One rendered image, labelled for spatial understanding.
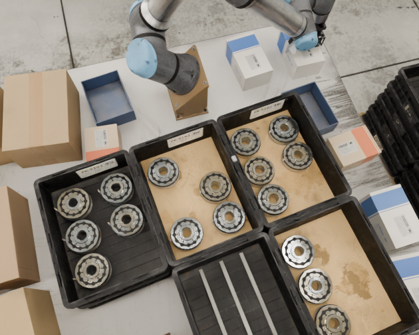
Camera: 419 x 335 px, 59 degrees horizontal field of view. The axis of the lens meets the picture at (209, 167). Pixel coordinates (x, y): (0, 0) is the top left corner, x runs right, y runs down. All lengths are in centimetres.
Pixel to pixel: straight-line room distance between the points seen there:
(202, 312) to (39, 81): 97
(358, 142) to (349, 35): 146
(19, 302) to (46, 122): 59
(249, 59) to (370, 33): 149
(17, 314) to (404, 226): 122
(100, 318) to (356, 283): 82
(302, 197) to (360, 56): 164
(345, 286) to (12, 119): 122
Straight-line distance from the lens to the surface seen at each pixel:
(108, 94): 159
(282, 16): 118
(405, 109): 201
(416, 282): 141
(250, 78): 151
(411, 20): 312
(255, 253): 121
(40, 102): 146
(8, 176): 156
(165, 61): 129
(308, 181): 131
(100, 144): 141
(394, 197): 144
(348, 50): 276
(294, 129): 134
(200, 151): 129
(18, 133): 143
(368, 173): 154
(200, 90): 136
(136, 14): 135
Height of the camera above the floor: 201
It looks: 69 degrees down
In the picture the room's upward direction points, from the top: 4 degrees clockwise
